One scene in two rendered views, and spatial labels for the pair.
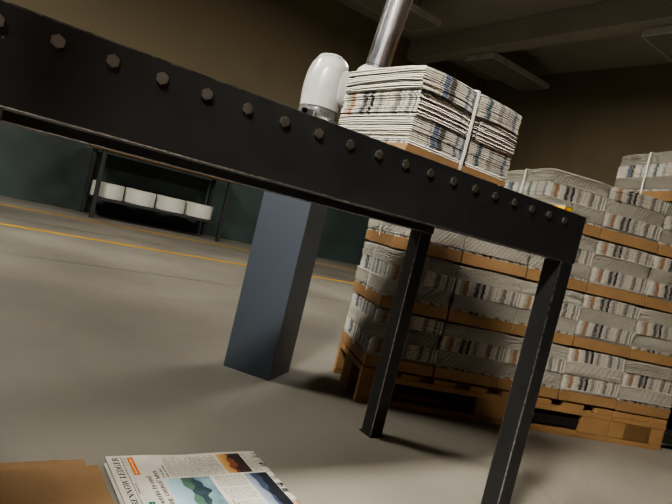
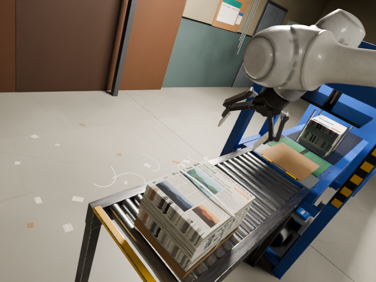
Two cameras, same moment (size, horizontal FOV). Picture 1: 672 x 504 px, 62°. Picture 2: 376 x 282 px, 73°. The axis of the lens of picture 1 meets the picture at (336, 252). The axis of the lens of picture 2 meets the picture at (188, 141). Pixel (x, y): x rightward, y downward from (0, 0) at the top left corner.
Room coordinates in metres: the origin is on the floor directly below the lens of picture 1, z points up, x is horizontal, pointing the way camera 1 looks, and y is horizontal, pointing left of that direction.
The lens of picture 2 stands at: (2.19, -0.56, 1.65)
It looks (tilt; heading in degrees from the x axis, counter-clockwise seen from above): 28 degrees down; 160
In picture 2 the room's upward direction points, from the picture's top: 21 degrees clockwise
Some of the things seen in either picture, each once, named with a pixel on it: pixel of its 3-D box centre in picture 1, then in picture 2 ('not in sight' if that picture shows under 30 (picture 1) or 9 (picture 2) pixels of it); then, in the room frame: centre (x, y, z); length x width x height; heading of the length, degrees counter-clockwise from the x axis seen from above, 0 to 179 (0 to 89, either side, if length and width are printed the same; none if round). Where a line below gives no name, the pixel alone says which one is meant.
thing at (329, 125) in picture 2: not in sight; (323, 135); (0.29, 1.42, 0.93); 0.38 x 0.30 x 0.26; 126
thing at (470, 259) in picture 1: (489, 318); not in sight; (2.41, -0.72, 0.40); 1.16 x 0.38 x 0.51; 104
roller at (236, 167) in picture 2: not in sight; (253, 182); (1.02, 0.39, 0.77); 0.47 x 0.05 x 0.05; 36
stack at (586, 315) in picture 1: (490, 314); not in sight; (2.41, -0.72, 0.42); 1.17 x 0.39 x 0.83; 104
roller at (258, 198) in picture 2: not in sight; (243, 188); (1.10, 0.29, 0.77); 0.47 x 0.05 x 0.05; 36
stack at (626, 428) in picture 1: (639, 296); not in sight; (2.59, -1.42, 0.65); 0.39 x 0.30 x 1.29; 14
